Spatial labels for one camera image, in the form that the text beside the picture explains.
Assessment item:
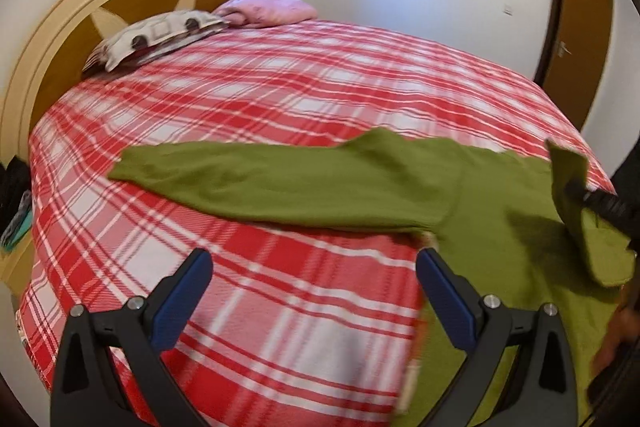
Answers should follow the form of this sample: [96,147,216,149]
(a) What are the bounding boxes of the cream wooden headboard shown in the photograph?
[1,0,227,162]

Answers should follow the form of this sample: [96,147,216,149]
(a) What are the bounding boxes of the dark items beside bed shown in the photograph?
[1,156,32,253]

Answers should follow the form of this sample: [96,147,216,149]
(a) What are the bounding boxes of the brown wooden door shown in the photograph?
[534,0,614,130]

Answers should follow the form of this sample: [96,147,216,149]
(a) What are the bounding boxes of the green striped knit sweater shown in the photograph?
[106,126,639,427]

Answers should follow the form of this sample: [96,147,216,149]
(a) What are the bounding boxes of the pink pillow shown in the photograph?
[214,0,318,28]

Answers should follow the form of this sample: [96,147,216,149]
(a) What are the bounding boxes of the red white plaid bedspread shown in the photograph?
[18,20,615,426]

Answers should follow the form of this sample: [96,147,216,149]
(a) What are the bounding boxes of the patterned grey white pillow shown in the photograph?
[82,10,228,72]

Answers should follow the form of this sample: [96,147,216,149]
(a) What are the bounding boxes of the silver door handle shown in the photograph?
[556,41,572,57]

